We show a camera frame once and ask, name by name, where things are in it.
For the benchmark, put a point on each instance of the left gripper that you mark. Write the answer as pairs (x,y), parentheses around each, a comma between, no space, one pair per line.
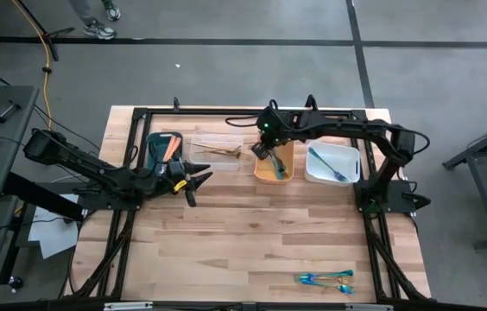
(168,179)

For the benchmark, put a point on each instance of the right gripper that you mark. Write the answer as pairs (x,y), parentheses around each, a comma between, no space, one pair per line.
(273,127)

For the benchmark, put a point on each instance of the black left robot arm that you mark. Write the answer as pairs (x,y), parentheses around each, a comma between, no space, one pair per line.
(84,162)

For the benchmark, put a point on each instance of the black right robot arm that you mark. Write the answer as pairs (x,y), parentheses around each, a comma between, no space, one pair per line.
(347,127)

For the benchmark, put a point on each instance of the yellow label tag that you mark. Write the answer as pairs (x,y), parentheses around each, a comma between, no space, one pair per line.
(180,186)

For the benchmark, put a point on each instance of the clear plastic bin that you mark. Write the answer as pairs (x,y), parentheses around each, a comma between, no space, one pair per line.
(226,163)

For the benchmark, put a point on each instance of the yellow plastic bin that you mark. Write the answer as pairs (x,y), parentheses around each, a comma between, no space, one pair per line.
(265,173)

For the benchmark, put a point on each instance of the teal plastic bin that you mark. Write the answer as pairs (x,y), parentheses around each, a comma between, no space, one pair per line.
(155,149)

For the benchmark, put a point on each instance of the white plastic bin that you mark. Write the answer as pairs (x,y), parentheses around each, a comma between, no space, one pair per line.
(343,155)

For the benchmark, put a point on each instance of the white paper sheets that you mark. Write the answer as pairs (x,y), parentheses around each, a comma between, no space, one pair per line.
(53,233)

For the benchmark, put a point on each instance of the black desk support beam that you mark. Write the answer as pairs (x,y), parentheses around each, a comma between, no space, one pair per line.
(40,198)

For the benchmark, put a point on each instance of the person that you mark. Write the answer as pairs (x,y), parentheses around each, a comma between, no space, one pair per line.
(96,30)

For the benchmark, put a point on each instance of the black tripod stand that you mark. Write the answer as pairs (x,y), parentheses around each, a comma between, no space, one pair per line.
(52,45)

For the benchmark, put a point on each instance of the small black round knob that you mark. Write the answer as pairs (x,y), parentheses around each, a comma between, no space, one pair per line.
(15,283)

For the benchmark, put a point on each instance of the black frame clamp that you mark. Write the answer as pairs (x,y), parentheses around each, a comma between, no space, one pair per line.
(176,104)
(311,103)

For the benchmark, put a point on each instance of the black aluminium table frame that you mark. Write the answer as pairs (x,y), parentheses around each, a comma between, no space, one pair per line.
(209,112)

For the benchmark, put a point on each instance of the silver metal bracket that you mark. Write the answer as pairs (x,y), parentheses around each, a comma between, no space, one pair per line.
(368,307)
(127,306)

